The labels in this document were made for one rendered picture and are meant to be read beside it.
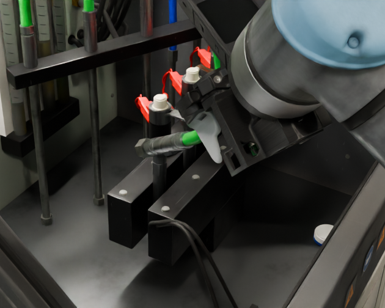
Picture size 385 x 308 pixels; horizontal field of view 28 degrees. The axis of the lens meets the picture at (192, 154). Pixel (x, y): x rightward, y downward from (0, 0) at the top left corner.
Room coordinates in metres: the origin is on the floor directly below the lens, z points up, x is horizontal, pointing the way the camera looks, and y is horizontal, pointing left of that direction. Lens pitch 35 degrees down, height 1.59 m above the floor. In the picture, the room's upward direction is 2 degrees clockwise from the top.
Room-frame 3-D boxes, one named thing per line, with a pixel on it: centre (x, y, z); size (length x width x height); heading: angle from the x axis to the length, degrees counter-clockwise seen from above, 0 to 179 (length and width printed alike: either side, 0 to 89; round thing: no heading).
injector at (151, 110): (0.79, 0.03, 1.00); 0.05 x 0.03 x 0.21; 62
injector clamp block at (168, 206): (0.90, -0.02, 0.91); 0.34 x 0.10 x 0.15; 152
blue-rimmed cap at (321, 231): (0.88, -0.21, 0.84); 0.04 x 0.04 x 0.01
